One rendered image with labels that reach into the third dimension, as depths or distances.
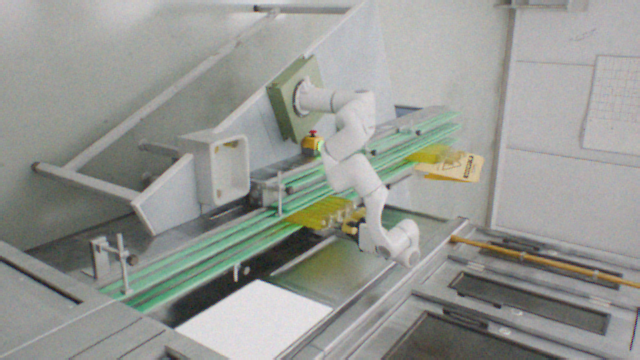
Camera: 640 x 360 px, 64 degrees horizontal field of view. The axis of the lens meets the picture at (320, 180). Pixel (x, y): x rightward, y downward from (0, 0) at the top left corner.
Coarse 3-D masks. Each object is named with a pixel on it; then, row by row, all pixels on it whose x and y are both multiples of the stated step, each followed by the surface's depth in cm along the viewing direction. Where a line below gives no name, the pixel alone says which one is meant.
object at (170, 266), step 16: (240, 224) 179; (256, 224) 180; (272, 224) 182; (208, 240) 167; (224, 240) 167; (176, 256) 156; (192, 256) 156; (144, 272) 147; (160, 272) 147; (176, 272) 149; (112, 288) 139
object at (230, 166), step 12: (216, 144) 169; (240, 144) 183; (216, 156) 180; (228, 156) 185; (240, 156) 184; (216, 168) 181; (228, 168) 186; (240, 168) 186; (216, 180) 183; (228, 180) 188; (240, 180) 187; (216, 192) 173; (228, 192) 184; (240, 192) 185; (216, 204) 176
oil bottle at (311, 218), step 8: (304, 208) 196; (288, 216) 197; (296, 216) 195; (304, 216) 193; (312, 216) 190; (320, 216) 189; (328, 216) 190; (304, 224) 194; (312, 224) 191; (320, 224) 189; (328, 224) 189
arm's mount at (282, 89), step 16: (304, 64) 204; (272, 80) 200; (288, 80) 197; (304, 80) 205; (320, 80) 215; (272, 96) 199; (288, 96) 198; (288, 112) 200; (288, 128) 206; (304, 128) 211
